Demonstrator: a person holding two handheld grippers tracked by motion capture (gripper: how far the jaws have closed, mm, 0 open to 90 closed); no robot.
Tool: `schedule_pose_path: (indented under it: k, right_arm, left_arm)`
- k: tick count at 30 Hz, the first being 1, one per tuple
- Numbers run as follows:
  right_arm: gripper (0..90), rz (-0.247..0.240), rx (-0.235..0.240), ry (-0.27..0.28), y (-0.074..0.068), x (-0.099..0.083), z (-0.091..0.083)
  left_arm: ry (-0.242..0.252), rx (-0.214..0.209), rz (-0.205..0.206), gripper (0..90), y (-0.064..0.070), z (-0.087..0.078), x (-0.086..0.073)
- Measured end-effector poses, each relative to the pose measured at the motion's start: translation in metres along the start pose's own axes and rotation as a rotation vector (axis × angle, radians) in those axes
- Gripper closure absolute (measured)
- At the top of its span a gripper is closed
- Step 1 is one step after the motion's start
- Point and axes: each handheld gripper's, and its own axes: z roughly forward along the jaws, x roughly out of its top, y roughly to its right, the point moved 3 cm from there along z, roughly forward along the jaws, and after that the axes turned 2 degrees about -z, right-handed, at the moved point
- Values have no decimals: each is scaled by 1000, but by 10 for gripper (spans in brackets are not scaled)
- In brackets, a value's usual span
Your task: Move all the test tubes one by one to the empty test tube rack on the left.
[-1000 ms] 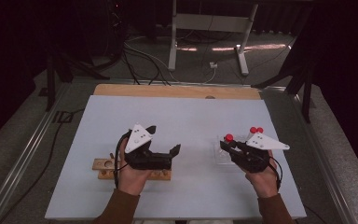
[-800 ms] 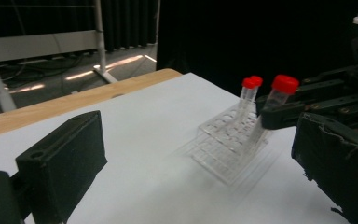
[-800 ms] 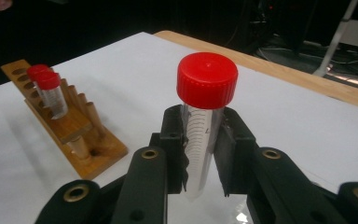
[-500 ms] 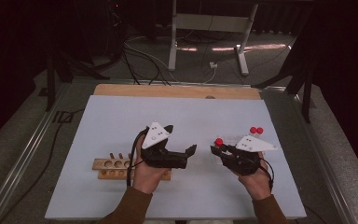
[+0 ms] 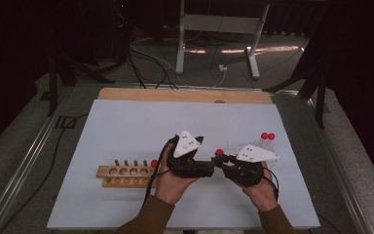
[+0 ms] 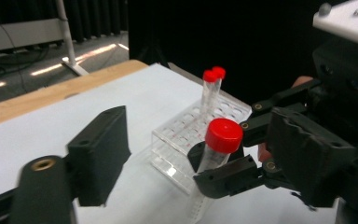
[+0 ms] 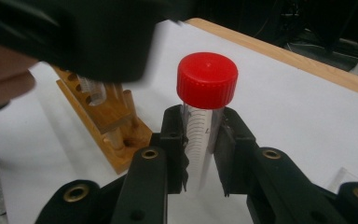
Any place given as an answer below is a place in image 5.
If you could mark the person's left hand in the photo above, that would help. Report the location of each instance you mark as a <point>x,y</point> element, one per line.
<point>172,188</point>

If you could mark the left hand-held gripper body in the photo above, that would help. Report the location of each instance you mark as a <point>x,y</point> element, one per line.
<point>185,169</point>

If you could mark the wooden tube rack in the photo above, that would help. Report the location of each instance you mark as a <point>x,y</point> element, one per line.
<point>123,182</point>

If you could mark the white metal stand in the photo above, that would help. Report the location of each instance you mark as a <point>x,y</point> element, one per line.
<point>220,24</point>

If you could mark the black tripod stand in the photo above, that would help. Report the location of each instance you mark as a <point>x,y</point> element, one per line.
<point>320,104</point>
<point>52,91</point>

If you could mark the person's right hand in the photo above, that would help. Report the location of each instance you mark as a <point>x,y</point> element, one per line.
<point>264,195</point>

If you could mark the white table sheet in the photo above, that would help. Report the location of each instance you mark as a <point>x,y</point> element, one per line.
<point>126,130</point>

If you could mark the white power adapter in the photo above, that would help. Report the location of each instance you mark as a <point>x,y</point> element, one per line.
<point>222,68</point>

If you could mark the clear acrylic tube rack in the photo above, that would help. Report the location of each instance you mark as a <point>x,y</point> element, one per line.
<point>233,146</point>

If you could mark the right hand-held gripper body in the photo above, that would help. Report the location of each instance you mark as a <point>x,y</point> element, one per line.
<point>246,174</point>

